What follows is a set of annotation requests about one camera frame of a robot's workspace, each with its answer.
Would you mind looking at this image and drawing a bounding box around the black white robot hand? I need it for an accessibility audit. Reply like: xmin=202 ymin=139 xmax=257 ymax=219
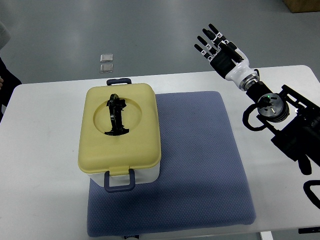
xmin=194 ymin=23 xmax=260 ymax=91

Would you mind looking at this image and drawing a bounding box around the upper silver floor plate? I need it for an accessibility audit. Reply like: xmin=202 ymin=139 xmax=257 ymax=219
xmin=100 ymin=53 xmax=113 ymax=63

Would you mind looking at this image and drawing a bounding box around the yellow storage box lid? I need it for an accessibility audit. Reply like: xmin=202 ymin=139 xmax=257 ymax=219
xmin=78 ymin=78 xmax=161 ymax=193

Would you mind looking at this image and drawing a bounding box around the silver floor plate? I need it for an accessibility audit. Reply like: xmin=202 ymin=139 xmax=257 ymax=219
xmin=100 ymin=63 xmax=114 ymax=73
xmin=100 ymin=53 xmax=113 ymax=63

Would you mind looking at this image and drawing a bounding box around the person at left edge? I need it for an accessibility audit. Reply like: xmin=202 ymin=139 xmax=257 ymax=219
xmin=0 ymin=22 xmax=22 ymax=120

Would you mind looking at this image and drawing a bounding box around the blue padded mat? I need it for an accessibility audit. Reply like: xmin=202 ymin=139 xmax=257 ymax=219
xmin=87 ymin=91 xmax=256 ymax=237

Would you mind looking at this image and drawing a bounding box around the lower silver floor plate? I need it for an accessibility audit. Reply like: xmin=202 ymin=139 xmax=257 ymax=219
xmin=100 ymin=63 xmax=114 ymax=73

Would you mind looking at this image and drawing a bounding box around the white storage box base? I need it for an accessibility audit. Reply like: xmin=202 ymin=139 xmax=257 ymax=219
xmin=88 ymin=162 xmax=161 ymax=187

